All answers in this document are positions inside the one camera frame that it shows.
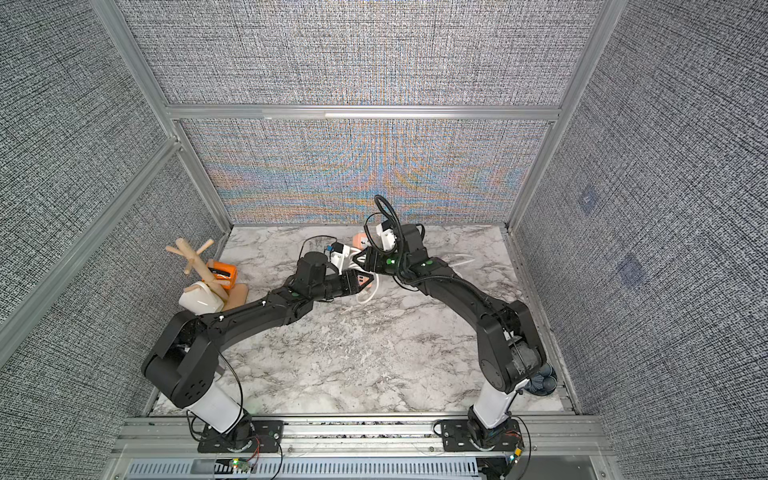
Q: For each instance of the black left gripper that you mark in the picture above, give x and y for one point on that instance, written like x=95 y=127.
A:
x=351 y=282

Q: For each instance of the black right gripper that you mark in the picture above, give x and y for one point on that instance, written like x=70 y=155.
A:
x=370 y=258

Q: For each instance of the pink power strip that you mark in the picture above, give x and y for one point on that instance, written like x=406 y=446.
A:
x=360 y=241

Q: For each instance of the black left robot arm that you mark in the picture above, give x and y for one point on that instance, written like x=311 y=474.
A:
x=183 y=362

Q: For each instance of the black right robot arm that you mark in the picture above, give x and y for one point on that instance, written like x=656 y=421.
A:
x=509 y=348

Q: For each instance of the wooden mug tree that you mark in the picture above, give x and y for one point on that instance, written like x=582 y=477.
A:
x=233 y=298

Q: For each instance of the orange box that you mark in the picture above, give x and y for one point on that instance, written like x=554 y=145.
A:
x=225 y=274

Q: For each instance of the cream ceramic mug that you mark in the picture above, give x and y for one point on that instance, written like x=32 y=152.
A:
x=199 y=299

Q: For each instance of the dark blue bowl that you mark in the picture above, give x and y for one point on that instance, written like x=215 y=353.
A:
x=544 y=382

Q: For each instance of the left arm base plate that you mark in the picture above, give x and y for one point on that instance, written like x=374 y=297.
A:
x=248 y=436

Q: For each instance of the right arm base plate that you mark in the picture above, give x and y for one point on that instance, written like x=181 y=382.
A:
x=472 y=436

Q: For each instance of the aluminium front rail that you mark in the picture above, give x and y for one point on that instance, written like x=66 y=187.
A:
x=385 y=435

